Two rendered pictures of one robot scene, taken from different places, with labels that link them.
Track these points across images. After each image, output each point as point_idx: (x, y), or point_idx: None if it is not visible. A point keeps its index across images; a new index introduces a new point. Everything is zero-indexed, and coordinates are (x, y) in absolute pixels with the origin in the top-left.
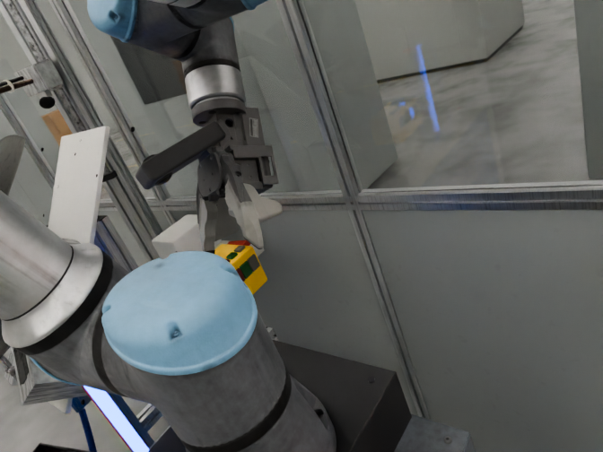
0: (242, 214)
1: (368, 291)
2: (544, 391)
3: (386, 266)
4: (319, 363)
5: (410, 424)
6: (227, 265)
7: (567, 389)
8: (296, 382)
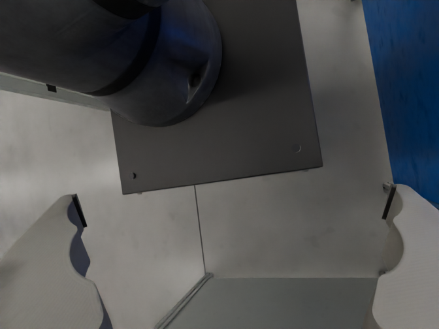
0: (14, 242)
1: None
2: (284, 324)
3: None
4: (189, 169)
5: None
6: None
7: (268, 328)
8: (98, 100)
